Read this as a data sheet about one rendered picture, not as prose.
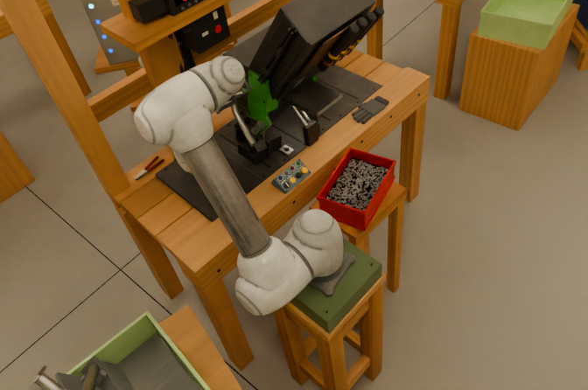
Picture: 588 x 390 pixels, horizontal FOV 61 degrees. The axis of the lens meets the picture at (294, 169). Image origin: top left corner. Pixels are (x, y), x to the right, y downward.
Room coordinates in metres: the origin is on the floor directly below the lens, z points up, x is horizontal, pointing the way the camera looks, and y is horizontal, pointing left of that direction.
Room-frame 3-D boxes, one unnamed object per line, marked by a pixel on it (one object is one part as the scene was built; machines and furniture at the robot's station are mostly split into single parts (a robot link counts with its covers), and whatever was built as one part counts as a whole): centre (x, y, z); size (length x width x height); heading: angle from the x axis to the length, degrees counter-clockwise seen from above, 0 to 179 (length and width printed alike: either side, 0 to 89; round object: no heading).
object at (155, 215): (1.82, 0.06, 0.44); 1.49 x 0.70 x 0.88; 129
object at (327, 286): (1.01, -0.05, 0.96); 0.22 x 0.18 x 0.06; 139
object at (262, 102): (1.72, 0.07, 1.17); 0.13 x 0.12 x 0.20; 129
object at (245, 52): (2.00, 0.06, 1.07); 0.30 x 0.18 x 0.34; 129
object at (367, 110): (1.82, -0.39, 0.91); 0.20 x 0.11 x 0.03; 126
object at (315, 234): (0.99, -0.03, 1.10); 0.18 x 0.16 x 0.22; 127
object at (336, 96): (1.79, -0.07, 1.11); 0.39 x 0.16 x 0.03; 39
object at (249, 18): (2.11, 0.29, 1.23); 1.30 x 0.05 x 0.09; 129
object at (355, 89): (1.82, 0.06, 0.89); 1.10 x 0.42 x 0.02; 129
